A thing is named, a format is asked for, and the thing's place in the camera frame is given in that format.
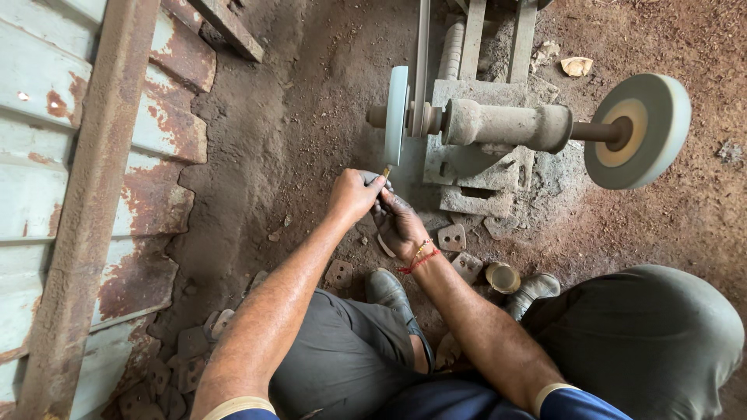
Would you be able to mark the person's left hand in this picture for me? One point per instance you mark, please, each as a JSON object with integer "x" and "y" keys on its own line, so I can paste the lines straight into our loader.
{"x": 349, "y": 195}

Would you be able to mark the person's right hand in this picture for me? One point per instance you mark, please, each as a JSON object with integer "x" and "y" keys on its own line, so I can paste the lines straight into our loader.
{"x": 400, "y": 227}

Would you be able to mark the person's left fingers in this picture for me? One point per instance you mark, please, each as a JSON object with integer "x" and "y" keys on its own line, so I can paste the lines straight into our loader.
{"x": 373, "y": 181}

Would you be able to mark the person's right fingers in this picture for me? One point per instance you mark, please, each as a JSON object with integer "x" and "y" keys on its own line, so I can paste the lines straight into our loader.
{"x": 382, "y": 204}

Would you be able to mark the white strip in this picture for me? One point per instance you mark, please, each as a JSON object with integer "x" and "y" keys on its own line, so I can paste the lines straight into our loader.
{"x": 385, "y": 245}

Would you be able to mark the thin grey grinding wheel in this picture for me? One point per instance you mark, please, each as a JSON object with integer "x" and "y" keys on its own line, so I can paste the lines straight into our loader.
{"x": 397, "y": 114}

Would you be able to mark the dusty plate with two holes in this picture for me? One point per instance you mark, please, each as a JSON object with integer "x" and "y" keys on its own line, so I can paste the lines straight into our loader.
{"x": 467, "y": 267}
{"x": 339, "y": 274}
{"x": 452, "y": 237}

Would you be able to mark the dusty black shoe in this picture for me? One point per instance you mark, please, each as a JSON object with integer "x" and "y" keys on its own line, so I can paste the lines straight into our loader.
{"x": 390, "y": 291}
{"x": 532, "y": 290}

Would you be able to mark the dusty metal machine base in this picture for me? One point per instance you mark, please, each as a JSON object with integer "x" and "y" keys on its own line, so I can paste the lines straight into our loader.
{"x": 484, "y": 181}

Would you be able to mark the flat dusty metal piece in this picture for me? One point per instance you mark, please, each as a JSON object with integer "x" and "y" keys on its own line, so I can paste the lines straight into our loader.
{"x": 500, "y": 226}

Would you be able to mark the grey drive belt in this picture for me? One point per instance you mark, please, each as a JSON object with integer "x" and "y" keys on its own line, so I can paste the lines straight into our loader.
{"x": 421, "y": 52}

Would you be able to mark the brass cup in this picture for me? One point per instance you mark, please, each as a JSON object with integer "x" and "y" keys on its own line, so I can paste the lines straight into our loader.
{"x": 502, "y": 278}

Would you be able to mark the dusty spindle housing with shaft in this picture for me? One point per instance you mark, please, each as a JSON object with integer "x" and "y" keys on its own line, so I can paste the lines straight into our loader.
{"x": 505, "y": 123}

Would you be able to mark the ribbed grey cylinder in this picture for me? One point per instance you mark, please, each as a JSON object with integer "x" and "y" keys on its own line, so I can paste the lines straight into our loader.
{"x": 451, "y": 49}

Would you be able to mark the rusty angled bar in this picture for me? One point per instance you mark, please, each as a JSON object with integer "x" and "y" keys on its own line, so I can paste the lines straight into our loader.
{"x": 227, "y": 28}

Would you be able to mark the blue shirt with cream cuffs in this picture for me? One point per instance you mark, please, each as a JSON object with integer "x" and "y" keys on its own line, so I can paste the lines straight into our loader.
{"x": 461, "y": 402}

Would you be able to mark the rusty corrugated metal sheet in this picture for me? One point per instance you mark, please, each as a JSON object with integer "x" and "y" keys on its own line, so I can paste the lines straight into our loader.
{"x": 163, "y": 122}

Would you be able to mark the crumpled tan paper scrap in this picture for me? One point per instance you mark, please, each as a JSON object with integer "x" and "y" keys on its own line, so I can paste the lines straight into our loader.
{"x": 576, "y": 66}

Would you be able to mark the pile of rusty metal plates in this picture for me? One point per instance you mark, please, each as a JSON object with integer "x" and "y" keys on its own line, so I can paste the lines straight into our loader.
{"x": 175, "y": 367}

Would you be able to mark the thick grey grinding wheel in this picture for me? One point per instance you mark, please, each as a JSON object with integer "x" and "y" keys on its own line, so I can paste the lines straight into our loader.
{"x": 659, "y": 131}

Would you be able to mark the rusty metal beam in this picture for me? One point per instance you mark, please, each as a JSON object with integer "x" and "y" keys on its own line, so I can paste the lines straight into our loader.
{"x": 87, "y": 204}

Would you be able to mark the grey trousers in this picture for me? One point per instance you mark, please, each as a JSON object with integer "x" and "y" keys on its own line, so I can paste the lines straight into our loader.
{"x": 636, "y": 344}

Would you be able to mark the metal frame bars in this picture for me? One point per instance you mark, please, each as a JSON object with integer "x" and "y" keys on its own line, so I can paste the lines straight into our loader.
{"x": 522, "y": 41}

